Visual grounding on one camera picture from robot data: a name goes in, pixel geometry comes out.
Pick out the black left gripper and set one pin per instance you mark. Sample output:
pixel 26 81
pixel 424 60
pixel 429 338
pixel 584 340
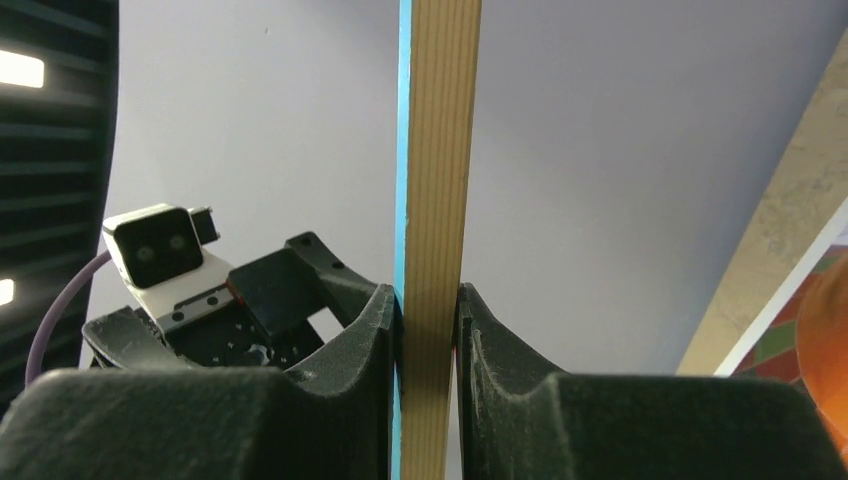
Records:
pixel 259 316

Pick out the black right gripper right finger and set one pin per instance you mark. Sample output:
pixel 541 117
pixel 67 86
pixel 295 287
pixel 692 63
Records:
pixel 523 417

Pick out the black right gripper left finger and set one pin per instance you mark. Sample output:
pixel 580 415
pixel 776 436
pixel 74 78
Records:
pixel 328 417

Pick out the hot air balloon photo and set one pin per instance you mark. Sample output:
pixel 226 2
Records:
pixel 800 336

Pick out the blue wooden picture frame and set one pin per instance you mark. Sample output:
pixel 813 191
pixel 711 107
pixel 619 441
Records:
pixel 438 43

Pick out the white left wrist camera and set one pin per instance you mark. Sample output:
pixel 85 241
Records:
pixel 161 257

